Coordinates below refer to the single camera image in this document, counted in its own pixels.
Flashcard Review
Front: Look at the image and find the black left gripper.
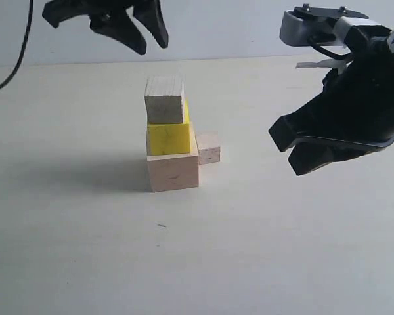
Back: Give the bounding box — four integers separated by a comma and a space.
42, 0, 169, 55

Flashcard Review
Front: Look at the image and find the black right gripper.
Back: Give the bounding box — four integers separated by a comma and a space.
269, 28, 394, 175

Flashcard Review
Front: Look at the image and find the medium wooden cube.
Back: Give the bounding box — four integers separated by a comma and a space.
144, 75, 185, 124

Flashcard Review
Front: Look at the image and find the small wooden cube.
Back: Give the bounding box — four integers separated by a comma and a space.
196, 132, 221, 165

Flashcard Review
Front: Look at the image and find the yellow block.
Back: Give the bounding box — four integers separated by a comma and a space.
146, 101, 192, 156

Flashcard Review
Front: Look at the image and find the large wooden cube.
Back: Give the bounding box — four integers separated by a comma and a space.
146, 123, 200, 193

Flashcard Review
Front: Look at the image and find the white tape strip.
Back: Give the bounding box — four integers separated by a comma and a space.
295, 58, 347, 74

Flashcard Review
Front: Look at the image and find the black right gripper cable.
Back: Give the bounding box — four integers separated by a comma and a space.
307, 35, 354, 63

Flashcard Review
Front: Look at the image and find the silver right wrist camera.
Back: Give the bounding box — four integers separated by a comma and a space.
279, 4, 391, 47

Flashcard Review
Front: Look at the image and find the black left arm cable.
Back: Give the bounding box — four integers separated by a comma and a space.
0, 0, 33, 94

